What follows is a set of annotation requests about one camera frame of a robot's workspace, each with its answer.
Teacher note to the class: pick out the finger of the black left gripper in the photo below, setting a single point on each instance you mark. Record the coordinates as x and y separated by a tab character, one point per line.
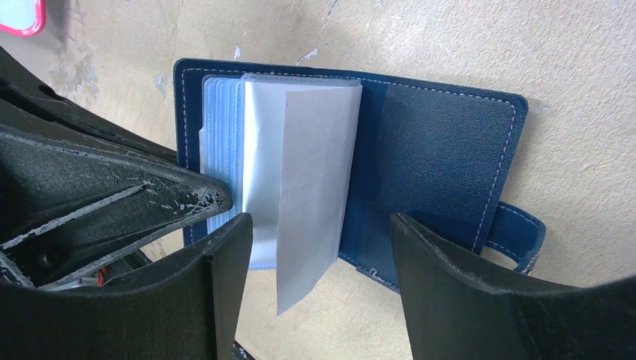
79	192

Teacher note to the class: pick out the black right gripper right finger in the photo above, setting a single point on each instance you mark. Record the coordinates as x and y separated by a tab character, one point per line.
460	306

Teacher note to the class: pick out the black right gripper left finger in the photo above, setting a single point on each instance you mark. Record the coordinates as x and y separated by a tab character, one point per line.
184	306

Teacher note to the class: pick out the blue leather card holder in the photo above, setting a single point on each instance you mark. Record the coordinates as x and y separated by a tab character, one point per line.
322	158

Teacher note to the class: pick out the pink framed whiteboard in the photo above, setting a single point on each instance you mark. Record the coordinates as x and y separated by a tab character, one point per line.
22	18

